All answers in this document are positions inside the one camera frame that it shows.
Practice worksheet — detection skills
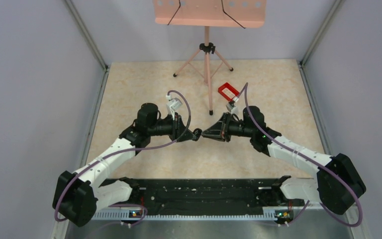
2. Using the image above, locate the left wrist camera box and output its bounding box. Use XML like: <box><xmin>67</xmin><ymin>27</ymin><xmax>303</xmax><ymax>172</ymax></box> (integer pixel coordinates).
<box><xmin>166</xmin><ymin>95</ymin><xmax>183</xmax><ymax>116</ymax></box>

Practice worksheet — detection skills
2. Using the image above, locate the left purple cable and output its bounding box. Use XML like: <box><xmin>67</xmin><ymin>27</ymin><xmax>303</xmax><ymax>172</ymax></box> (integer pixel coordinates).
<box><xmin>54</xmin><ymin>90</ymin><xmax>192</xmax><ymax>228</ymax></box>

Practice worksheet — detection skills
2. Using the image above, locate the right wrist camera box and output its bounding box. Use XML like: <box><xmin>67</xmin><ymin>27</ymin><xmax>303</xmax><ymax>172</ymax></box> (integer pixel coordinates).
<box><xmin>226</xmin><ymin>101</ymin><xmax>239</xmax><ymax>115</ymax></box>

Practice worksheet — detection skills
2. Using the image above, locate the red plastic box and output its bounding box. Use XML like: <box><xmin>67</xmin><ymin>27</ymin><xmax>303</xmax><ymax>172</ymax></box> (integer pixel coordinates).
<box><xmin>217</xmin><ymin>82</ymin><xmax>240</xmax><ymax>102</ymax></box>

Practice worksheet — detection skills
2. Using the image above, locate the pink music stand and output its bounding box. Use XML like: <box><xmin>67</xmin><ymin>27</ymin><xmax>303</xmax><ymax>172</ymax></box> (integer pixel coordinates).
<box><xmin>153</xmin><ymin>0</ymin><xmax>267</xmax><ymax>115</ymax></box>

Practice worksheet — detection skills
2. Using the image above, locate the black earbud charging case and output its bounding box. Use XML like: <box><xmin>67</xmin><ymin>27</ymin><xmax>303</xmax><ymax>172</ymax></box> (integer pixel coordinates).
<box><xmin>192</xmin><ymin>128</ymin><xmax>202</xmax><ymax>141</ymax></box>

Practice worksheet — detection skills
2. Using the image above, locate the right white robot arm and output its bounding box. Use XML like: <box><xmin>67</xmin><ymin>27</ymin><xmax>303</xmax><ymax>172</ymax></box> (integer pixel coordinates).
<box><xmin>201</xmin><ymin>106</ymin><xmax>366</xmax><ymax>215</ymax></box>

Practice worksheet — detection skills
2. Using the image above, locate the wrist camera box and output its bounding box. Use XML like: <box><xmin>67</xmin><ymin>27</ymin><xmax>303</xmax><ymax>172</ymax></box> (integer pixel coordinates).
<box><xmin>226</xmin><ymin>101</ymin><xmax>239</xmax><ymax>115</ymax></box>
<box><xmin>166</xmin><ymin>95</ymin><xmax>183</xmax><ymax>116</ymax></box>

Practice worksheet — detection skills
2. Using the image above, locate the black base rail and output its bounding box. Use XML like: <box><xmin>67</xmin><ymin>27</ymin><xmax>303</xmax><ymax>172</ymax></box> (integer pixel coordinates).
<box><xmin>122</xmin><ymin>177</ymin><xmax>305</xmax><ymax>217</ymax></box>

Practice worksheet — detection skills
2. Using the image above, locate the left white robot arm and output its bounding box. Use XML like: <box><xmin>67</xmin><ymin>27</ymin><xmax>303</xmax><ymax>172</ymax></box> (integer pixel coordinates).
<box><xmin>52</xmin><ymin>103</ymin><xmax>202</xmax><ymax>227</ymax></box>

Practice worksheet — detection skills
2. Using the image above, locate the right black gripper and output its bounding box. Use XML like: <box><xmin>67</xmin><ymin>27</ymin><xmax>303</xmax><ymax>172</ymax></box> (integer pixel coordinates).
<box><xmin>202</xmin><ymin>112</ymin><xmax>255</xmax><ymax>142</ymax></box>

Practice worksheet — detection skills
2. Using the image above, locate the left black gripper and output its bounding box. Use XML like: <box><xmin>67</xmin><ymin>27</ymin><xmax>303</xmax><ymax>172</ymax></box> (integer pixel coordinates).
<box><xmin>148</xmin><ymin>112</ymin><xmax>196</xmax><ymax>142</ymax></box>

